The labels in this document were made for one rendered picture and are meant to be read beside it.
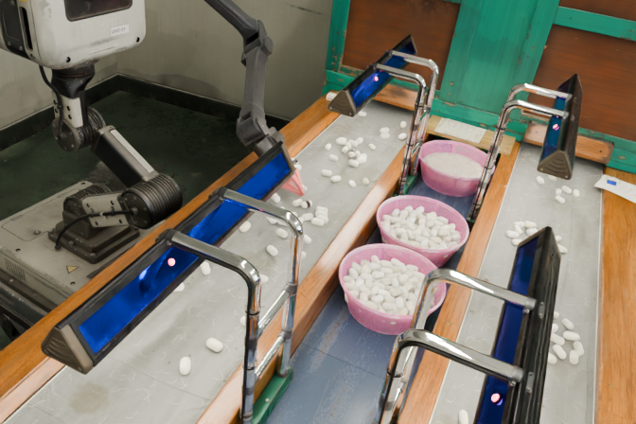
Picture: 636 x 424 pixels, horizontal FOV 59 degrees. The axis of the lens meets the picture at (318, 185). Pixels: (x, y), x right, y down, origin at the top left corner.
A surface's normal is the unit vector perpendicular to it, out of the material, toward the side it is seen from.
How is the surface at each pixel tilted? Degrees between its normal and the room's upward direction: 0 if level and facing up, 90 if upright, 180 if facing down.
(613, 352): 0
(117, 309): 58
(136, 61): 89
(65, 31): 90
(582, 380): 0
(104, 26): 90
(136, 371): 0
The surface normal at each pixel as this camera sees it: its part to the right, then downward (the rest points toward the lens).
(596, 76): -0.41, 0.45
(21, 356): 0.11, -0.84
